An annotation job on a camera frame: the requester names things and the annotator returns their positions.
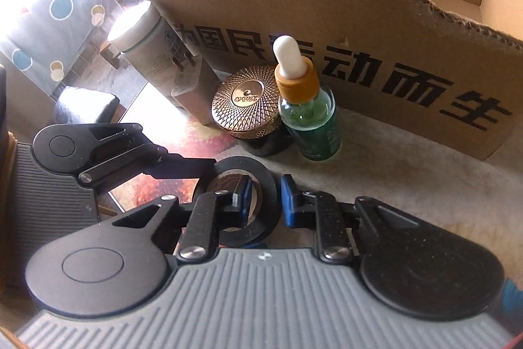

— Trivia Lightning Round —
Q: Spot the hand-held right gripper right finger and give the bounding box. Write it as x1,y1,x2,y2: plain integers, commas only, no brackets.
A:
281,174,421,265

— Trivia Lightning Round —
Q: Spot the green dropper bottle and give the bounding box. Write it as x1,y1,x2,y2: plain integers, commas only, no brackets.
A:
272,35,342,162

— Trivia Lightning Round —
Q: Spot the white plastic bottle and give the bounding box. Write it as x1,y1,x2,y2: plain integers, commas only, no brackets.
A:
107,1,186,109

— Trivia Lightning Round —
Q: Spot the dark jar with gold lid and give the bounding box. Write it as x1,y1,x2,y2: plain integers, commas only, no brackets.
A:
210,64,295,158

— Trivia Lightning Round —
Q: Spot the large cardboard box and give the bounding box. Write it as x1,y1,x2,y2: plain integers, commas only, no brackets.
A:
139,0,523,162

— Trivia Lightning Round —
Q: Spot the grey cushioned stool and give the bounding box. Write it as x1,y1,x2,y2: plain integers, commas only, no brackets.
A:
53,85,122,125

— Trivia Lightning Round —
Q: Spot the white charger adapter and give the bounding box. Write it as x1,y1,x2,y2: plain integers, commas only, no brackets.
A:
169,47,223,126

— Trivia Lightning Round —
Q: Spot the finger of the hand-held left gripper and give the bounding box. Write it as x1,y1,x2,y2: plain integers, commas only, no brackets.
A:
79,123,218,185

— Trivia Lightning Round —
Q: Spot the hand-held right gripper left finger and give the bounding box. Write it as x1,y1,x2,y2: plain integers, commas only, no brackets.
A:
110,174,253,262

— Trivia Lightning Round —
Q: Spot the grey mat with circles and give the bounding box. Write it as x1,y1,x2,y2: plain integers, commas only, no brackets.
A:
0,0,108,96

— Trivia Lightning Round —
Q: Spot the black tape roll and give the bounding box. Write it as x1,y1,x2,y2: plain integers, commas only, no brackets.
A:
192,156,282,249

